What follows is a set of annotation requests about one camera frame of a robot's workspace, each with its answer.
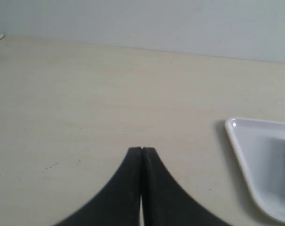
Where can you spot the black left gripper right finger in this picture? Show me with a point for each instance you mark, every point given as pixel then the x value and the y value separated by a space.
pixel 164 202

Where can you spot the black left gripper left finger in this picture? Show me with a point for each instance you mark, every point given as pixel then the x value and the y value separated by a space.
pixel 118 202

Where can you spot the white plastic tray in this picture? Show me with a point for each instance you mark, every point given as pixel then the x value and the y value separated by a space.
pixel 259 147

